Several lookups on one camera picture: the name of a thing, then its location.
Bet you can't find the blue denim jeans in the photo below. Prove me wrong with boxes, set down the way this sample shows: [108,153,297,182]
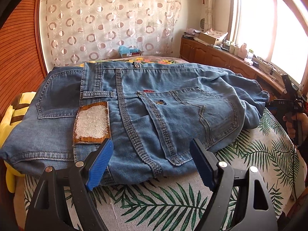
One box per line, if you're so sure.
[1,61,269,186]

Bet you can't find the person's right hand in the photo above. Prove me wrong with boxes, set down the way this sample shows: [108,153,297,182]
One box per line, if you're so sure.
[283,113,308,140]

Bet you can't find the palm leaf bed sheet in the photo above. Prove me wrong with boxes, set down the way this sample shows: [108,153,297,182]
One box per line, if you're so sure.
[24,110,306,230]

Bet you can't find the white pink bottle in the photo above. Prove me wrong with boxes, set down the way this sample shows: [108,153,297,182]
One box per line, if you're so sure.
[238,43,248,59]

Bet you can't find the cardboard box on sideboard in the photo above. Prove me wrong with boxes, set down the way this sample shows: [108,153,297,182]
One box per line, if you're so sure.
[198,29,228,45]

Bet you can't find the wooden sideboard cabinet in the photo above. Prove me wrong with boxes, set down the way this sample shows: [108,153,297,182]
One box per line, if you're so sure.
[180,37,284,100]

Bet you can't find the yellow plush toy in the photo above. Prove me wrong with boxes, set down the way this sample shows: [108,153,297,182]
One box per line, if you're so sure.
[1,92,36,193]

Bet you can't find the floral blanket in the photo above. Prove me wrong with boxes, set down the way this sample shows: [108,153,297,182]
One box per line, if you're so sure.
[88,56,188,69]

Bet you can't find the wooden louvered wardrobe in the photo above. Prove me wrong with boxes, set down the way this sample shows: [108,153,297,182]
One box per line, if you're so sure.
[1,0,47,118]

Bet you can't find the beige side curtain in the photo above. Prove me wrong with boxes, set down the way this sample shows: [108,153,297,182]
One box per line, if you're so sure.
[201,0,215,32]

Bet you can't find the circle pattern sheer curtain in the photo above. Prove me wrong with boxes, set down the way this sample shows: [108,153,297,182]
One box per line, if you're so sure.
[40,0,181,68]

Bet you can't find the window with wooden frame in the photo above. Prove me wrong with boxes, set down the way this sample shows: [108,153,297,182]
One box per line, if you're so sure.
[230,0,307,85]

